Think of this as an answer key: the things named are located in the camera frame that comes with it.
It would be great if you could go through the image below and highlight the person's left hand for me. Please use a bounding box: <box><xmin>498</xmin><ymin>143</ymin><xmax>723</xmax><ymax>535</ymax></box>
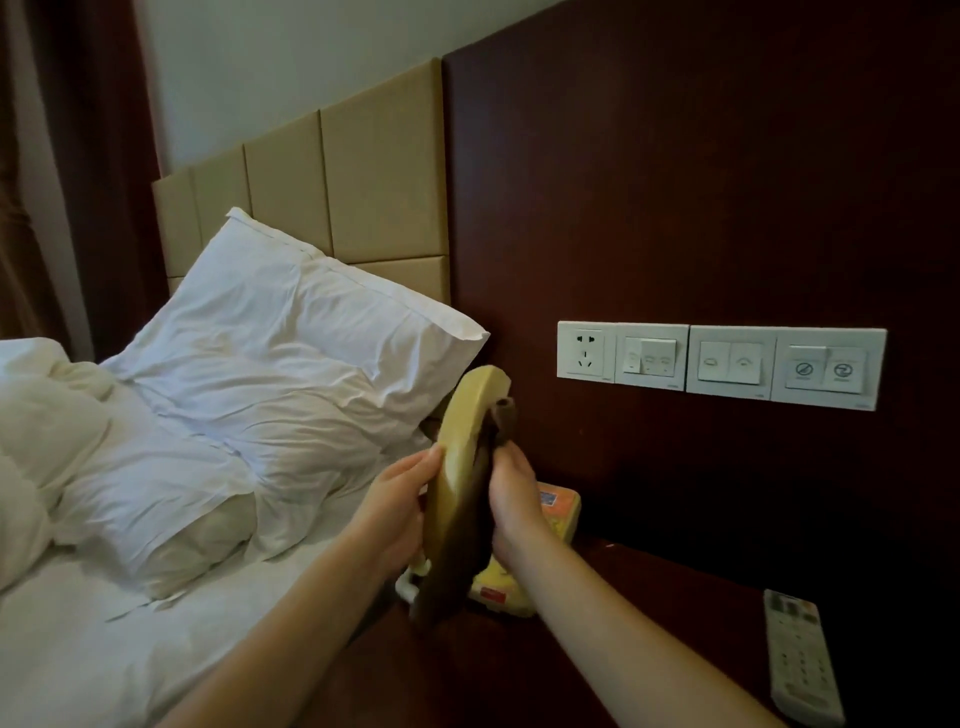
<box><xmin>350</xmin><ymin>444</ymin><xmax>448</xmax><ymax>583</ymax></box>

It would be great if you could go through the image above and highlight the person's right hand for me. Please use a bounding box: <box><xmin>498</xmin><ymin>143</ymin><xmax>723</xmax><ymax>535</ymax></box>
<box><xmin>487</xmin><ymin>440</ymin><xmax>555</xmax><ymax>573</ymax></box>

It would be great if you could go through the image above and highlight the brown cleaning cloth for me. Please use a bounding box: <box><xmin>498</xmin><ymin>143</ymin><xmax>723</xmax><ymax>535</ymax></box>
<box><xmin>410</xmin><ymin>395</ymin><xmax>520</xmax><ymax>628</ymax></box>

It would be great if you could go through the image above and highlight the beige telephone cord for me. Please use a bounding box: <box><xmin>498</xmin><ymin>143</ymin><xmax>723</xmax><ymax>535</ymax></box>
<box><xmin>395</xmin><ymin>556</ymin><xmax>433</xmax><ymax>606</ymax></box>

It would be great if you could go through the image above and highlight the yellow corded telephone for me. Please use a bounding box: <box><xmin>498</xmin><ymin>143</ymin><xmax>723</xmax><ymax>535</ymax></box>
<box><xmin>395</xmin><ymin>365</ymin><xmax>583</xmax><ymax>624</ymax></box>

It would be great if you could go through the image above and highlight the white remote control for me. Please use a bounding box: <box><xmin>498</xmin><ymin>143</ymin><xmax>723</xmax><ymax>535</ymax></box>
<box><xmin>763</xmin><ymin>588</ymin><xmax>847</xmax><ymax>728</ymax></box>

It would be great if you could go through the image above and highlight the person's right forearm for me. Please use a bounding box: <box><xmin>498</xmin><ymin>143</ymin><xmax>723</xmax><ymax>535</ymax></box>
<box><xmin>509</xmin><ymin>524</ymin><xmax>785</xmax><ymax>728</ymax></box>

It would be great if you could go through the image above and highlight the dark wooden nightstand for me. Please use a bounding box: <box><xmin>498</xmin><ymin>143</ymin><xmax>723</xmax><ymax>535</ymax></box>
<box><xmin>296</xmin><ymin>536</ymin><xmax>960</xmax><ymax>728</ymax></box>

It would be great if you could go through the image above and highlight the smooth white pillow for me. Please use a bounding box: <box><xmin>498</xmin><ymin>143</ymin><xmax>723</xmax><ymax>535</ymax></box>
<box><xmin>101</xmin><ymin>207</ymin><xmax>490</xmax><ymax>459</ymax></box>

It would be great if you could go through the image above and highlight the crumpled white pillow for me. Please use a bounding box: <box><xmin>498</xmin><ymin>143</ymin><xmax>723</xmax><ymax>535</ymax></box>
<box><xmin>52</xmin><ymin>374</ymin><xmax>429</xmax><ymax>601</ymax></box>

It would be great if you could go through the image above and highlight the white bed sheet mattress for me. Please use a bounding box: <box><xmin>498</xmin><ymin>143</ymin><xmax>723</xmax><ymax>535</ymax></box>
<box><xmin>0</xmin><ymin>442</ymin><xmax>433</xmax><ymax>728</ymax></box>

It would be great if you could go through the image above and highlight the crumpled white duvet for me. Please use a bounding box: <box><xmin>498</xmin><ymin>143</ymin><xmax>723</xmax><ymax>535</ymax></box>
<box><xmin>0</xmin><ymin>337</ymin><xmax>118</xmax><ymax>594</ymax></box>

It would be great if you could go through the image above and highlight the dark brown curtain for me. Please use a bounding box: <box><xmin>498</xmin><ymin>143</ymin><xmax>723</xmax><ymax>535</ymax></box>
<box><xmin>0</xmin><ymin>0</ymin><xmax>170</xmax><ymax>363</ymax></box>

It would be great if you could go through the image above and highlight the white socket and switch panel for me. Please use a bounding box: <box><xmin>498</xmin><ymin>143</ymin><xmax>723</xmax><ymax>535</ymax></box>
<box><xmin>556</xmin><ymin>320</ymin><xmax>691</xmax><ymax>392</ymax></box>

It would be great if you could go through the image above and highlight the white four-button switch panel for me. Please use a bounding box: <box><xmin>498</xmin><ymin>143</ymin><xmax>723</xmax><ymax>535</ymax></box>
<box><xmin>685</xmin><ymin>325</ymin><xmax>889</xmax><ymax>412</ymax></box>

